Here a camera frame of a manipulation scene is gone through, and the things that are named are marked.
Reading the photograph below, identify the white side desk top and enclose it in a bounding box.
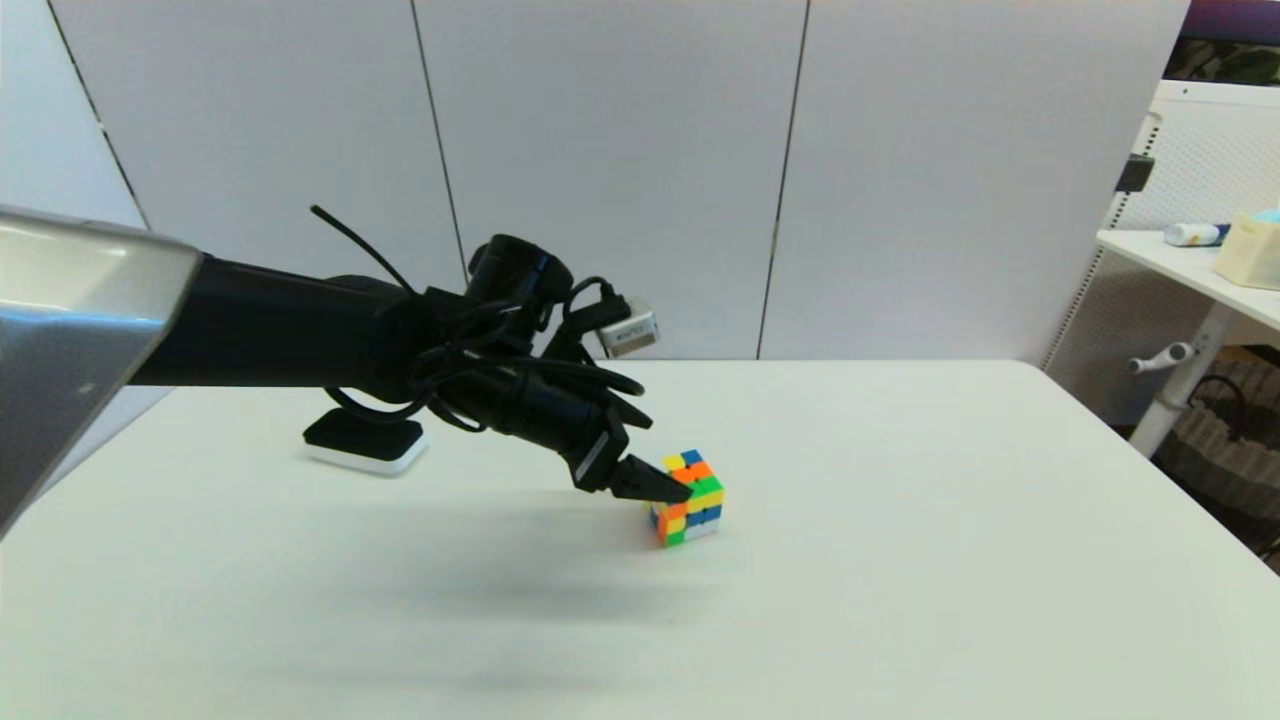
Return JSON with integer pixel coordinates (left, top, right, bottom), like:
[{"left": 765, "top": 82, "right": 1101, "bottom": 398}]
[{"left": 1097, "top": 230, "right": 1280, "bottom": 331}]

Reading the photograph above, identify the beige box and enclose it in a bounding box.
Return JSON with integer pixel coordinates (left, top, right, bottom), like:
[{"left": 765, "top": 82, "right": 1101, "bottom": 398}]
[{"left": 1214, "top": 210, "right": 1280, "bottom": 292}]

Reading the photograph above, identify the multicoloured rubiks cube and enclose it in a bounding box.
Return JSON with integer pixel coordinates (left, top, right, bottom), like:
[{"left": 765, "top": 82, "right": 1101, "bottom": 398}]
[{"left": 648, "top": 449, "right": 726, "bottom": 548}]

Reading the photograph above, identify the white crank handle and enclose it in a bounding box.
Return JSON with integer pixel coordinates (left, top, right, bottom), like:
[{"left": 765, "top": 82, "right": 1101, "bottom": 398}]
[{"left": 1128, "top": 342, "right": 1198, "bottom": 376}]

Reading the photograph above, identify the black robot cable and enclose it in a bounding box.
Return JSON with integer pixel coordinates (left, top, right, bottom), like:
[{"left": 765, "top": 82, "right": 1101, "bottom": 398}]
[{"left": 310, "top": 205, "right": 646, "bottom": 431}]

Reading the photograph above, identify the white desk leg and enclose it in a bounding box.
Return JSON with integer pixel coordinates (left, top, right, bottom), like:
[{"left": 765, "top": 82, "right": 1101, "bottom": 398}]
[{"left": 1130, "top": 303, "right": 1236, "bottom": 459}]

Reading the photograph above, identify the white perforated panel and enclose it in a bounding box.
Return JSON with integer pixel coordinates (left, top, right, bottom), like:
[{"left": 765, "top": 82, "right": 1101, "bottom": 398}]
[{"left": 1040, "top": 80, "right": 1280, "bottom": 426}]

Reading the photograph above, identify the dark wicker basket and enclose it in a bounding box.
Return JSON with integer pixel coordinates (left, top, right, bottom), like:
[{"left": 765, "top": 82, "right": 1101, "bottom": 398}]
[{"left": 1155, "top": 345, "right": 1280, "bottom": 561}]

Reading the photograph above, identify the black and white pad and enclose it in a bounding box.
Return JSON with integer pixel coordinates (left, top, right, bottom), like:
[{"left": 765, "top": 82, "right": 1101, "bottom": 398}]
[{"left": 302, "top": 408, "right": 429, "bottom": 477}]

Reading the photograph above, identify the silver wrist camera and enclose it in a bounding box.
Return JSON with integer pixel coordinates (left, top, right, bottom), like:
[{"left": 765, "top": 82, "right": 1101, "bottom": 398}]
[{"left": 598, "top": 300, "right": 661, "bottom": 359}]

